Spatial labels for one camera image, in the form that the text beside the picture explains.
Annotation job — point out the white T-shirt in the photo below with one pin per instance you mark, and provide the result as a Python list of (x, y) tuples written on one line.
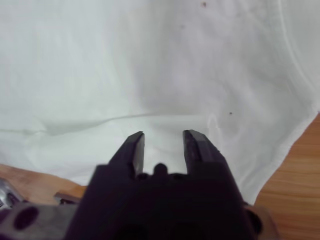
[(125, 75)]

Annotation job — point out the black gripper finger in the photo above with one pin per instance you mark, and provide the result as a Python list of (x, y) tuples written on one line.
[(133, 152), (202, 150)]

